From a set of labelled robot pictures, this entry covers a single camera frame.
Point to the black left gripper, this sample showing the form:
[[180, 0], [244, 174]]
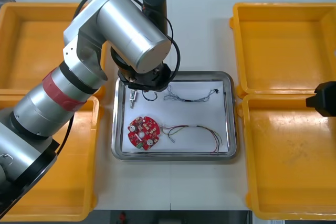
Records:
[[147, 81]]

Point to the steel tray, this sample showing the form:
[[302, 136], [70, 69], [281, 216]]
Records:
[[231, 119]]

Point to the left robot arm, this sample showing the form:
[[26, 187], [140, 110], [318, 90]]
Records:
[[126, 24]]

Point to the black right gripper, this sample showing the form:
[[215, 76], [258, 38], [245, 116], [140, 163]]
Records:
[[326, 99]]

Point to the round red circuit board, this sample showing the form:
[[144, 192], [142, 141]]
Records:
[[143, 132]]

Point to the yellow-orange plastic bin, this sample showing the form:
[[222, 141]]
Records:
[[288, 51], [288, 155], [26, 51], [76, 182]]

